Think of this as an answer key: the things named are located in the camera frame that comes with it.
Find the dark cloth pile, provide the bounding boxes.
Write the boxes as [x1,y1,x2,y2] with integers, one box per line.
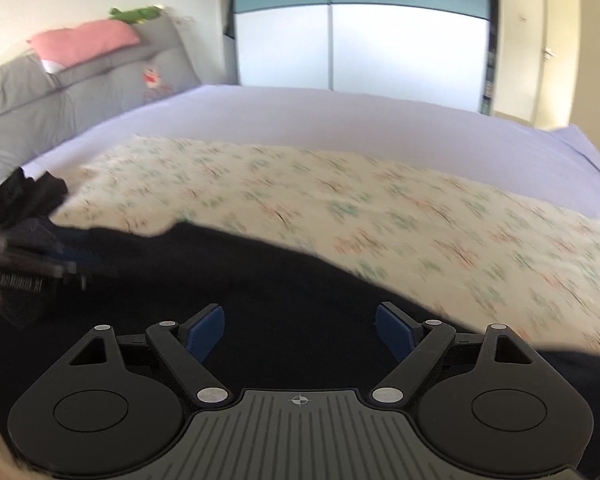
[0,167,69,231]

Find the cream door with silver handle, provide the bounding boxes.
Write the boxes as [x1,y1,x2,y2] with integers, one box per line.
[531,0,581,131]

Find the floral bed sheet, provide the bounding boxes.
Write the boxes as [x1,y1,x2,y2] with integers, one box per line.
[50,134,600,356]

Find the grey padded headboard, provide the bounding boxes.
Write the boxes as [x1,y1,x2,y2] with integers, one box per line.
[0,12,203,187]

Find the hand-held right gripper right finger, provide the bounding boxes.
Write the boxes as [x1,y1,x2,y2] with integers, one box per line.
[371,302,536,405]

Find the dark denim pants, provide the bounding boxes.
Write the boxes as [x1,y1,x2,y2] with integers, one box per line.
[0,220,600,461]

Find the green plush toy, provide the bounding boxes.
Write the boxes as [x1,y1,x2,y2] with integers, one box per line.
[108,5,164,25]

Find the narrow dark bookshelf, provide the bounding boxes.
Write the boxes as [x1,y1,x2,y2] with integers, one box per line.
[481,0,499,116]

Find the white and teal wardrobe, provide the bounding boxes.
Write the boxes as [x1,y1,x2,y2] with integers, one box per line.
[227,0,492,111]

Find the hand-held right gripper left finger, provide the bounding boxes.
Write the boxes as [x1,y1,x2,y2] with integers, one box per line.
[67,304,231,406]

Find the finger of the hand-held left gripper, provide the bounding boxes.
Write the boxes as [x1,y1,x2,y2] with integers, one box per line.
[45,244,122,282]

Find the pink pillow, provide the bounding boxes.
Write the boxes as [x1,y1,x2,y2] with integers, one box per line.
[28,19,141,69]

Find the purple bed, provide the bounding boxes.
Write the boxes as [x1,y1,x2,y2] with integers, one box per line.
[22,84,600,221]

